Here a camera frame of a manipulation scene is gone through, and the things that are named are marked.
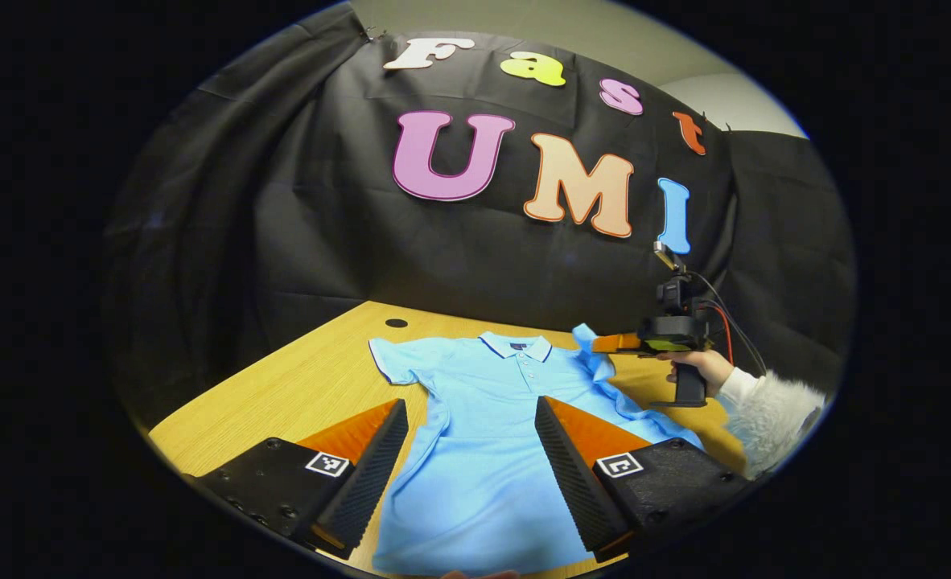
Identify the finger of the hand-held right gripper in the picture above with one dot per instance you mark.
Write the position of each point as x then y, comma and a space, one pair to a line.
616, 344

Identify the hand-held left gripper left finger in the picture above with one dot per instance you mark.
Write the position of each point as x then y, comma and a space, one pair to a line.
371, 474

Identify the light blue T-shirt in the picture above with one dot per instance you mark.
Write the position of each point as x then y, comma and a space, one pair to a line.
491, 450

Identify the black backdrop cloth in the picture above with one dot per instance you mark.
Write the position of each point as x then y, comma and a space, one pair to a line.
323, 241

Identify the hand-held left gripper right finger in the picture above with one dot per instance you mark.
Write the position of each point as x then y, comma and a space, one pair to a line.
576, 474

